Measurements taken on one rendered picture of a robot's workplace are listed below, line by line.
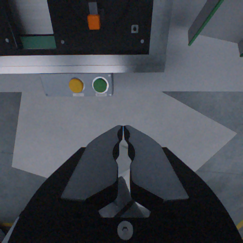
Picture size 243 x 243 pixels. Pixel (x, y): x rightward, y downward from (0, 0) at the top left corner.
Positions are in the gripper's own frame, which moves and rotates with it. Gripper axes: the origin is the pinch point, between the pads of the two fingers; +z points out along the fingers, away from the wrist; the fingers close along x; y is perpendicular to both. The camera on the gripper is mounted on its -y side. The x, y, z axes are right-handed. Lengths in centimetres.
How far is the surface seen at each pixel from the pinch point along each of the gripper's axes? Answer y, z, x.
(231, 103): 42, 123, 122
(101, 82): 0.3, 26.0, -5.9
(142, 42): -9.4, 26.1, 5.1
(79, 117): 16.9, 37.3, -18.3
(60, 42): -9.5, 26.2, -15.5
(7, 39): -10.2, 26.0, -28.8
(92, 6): -13.9, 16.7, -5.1
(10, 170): 148, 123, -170
